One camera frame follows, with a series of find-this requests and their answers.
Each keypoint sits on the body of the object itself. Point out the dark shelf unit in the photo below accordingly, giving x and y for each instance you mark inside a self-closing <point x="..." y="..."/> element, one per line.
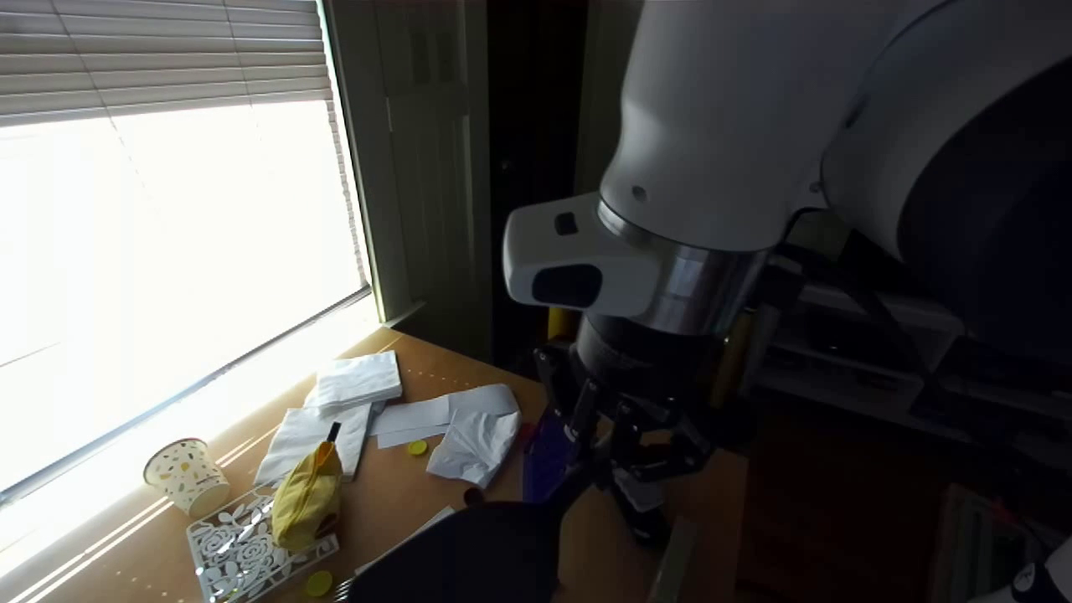
<point x="920" y="371"/>

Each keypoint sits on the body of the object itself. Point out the crumpled white cloth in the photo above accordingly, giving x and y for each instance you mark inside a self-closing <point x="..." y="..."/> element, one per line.
<point x="475" y="431"/>

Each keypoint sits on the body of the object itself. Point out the window blinds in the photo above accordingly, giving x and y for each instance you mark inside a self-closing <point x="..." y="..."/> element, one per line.
<point x="106" y="59"/>

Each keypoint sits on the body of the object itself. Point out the yellow game disc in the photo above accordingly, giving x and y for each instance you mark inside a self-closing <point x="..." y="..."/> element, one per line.
<point x="418" y="450"/>

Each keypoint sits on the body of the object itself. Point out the white napkin stack far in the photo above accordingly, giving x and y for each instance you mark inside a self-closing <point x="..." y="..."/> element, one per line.
<point x="364" y="380"/>

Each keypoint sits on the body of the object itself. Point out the yellow pouch bag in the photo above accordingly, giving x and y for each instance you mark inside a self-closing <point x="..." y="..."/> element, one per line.
<point x="310" y="496"/>

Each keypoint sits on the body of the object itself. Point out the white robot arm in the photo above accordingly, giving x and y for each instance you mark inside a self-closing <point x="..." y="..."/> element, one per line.
<point x="935" y="127"/>

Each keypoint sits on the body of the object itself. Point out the yellow barrier post left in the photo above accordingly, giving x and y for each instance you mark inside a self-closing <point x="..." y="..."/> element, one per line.
<point x="561" y="326"/>

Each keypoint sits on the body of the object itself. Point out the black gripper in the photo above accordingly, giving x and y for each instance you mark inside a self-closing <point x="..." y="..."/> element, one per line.
<point x="638" y="411"/>

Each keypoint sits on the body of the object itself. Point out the white napkin near cup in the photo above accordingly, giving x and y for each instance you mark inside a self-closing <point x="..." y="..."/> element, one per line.
<point x="303" y="431"/>

